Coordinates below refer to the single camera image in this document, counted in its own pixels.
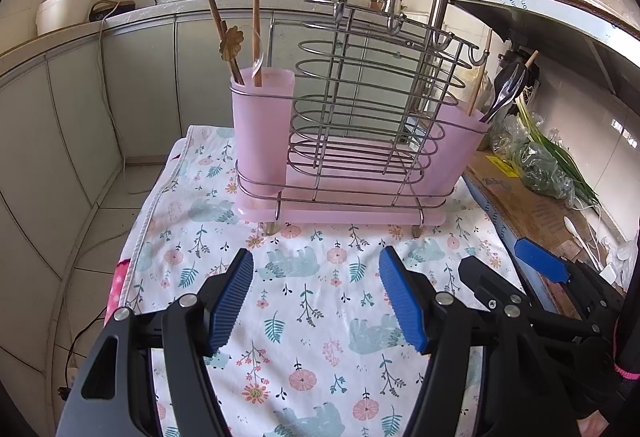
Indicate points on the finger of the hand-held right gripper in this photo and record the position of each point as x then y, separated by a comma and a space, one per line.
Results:
480, 277
542, 259

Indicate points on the metal shelf rack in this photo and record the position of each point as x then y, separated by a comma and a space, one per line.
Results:
525, 12

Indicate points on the dark woven basket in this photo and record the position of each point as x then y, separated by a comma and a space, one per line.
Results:
112, 10

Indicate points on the gold flower spoon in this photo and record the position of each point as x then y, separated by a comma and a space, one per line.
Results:
231, 43

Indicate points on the small metal pot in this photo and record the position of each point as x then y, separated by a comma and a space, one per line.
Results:
390, 3

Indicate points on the pink dotted cloth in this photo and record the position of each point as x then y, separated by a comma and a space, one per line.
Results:
117, 287

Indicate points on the floral tablecloth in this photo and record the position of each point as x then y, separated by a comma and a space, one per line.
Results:
310, 297

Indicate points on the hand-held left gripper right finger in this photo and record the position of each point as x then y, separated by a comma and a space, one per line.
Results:
402, 302

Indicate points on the clear plastic spoon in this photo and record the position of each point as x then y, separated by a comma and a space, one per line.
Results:
258, 60

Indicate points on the person's right forearm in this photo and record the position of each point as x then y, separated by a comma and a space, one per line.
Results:
629, 352

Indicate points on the light wooden chopstick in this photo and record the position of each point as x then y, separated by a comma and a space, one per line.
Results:
256, 7

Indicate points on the grey kitchen counter cabinets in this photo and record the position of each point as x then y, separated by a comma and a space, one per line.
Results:
75, 117

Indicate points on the cardboard sheet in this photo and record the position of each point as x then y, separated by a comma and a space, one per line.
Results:
525, 222

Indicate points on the white plastic spoon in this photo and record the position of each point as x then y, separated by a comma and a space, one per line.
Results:
577, 233

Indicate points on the green onions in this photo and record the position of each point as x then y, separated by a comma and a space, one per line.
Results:
557, 154

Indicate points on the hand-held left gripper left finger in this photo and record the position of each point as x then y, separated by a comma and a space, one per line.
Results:
232, 302

